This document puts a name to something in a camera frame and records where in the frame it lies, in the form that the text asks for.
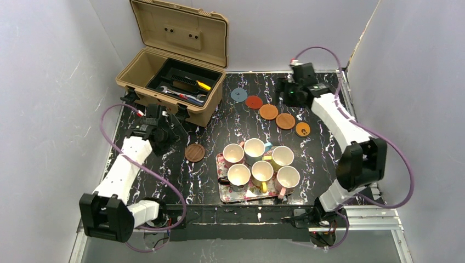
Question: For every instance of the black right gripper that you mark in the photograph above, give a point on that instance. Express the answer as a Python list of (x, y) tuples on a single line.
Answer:
[(288, 85)]

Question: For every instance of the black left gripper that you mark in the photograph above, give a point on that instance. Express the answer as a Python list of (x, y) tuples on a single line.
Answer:
[(174, 125)]

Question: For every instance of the light wood coaster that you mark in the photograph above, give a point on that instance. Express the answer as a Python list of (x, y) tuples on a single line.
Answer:
[(285, 121)]

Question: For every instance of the orange wood coaster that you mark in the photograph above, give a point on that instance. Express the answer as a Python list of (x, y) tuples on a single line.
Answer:
[(268, 112)]

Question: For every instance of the orange printed coaster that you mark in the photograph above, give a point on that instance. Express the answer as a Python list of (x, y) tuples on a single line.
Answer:
[(302, 129)]

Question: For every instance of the dark walnut wooden coaster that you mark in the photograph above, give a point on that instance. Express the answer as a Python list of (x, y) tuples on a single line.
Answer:
[(194, 153)]

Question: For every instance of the red coaster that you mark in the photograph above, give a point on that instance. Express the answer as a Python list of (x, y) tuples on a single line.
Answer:
[(254, 102)]

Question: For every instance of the blue grey coaster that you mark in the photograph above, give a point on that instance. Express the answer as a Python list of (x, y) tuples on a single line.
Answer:
[(239, 94)]

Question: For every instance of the tan plastic toolbox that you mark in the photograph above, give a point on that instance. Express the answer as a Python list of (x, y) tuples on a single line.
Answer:
[(172, 31)]

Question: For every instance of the floral rectangular tray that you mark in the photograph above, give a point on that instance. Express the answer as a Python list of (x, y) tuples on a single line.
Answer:
[(249, 193)]

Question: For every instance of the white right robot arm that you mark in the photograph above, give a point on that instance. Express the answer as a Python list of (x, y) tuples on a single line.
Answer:
[(363, 157)]

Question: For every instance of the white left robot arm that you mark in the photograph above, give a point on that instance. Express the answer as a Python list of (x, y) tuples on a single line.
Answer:
[(105, 213)]

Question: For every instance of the silver wrench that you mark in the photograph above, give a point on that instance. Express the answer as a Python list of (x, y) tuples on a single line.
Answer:
[(200, 98)]

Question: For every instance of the black tool tray insert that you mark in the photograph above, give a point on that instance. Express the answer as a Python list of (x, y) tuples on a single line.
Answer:
[(172, 74)]

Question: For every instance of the green mug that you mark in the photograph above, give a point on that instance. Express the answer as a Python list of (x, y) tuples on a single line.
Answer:
[(280, 157)]

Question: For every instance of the light blue mug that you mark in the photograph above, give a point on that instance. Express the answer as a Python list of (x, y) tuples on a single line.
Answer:
[(255, 149)]

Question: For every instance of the pink mug rear left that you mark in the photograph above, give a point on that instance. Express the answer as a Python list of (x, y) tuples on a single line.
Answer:
[(233, 154)]

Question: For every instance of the pink mug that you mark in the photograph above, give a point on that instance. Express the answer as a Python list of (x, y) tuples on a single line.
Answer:
[(233, 154), (287, 178)]

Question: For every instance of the pink mug right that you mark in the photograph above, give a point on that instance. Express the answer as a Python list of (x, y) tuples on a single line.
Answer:
[(287, 178)]

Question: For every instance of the yellow mug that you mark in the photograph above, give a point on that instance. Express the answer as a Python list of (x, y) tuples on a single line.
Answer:
[(262, 172)]

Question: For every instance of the black mug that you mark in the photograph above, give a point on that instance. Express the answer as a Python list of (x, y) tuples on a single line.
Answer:
[(238, 176)]

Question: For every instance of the yellow handled screwdriver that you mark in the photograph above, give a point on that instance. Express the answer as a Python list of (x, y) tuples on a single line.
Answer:
[(202, 85)]

